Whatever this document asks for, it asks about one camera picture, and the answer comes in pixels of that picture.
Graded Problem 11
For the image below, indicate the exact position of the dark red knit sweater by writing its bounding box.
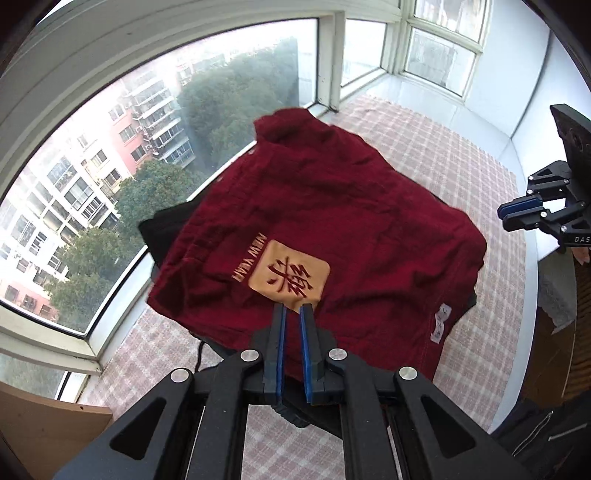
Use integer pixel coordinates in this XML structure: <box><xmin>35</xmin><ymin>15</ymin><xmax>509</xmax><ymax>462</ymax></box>
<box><xmin>148</xmin><ymin>108</ymin><xmax>487</xmax><ymax>378</ymax></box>

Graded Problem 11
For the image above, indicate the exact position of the white lace cloth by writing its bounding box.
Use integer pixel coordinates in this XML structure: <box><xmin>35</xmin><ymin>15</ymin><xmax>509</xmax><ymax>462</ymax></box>
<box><xmin>538</xmin><ymin>252</ymin><xmax>577</xmax><ymax>333</ymax></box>

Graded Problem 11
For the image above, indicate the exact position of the pink plaid tablecloth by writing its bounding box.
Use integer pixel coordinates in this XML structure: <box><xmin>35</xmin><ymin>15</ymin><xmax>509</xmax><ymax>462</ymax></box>
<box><xmin>75</xmin><ymin>95</ymin><xmax>532</xmax><ymax>480</ymax></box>

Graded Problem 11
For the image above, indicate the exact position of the black folded garment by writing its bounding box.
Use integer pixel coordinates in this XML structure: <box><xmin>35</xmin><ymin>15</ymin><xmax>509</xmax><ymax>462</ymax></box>
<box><xmin>139</xmin><ymin>198</ymin><xmax>487</xmax><ymax>377</ymax></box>

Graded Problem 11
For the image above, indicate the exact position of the light oak wood panel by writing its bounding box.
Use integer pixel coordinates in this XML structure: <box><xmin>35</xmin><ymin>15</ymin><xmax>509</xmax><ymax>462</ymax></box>
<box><xmin>1</xmin><ymin>383</ymin><xmax>113</xmax><ymax>479</ymax></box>

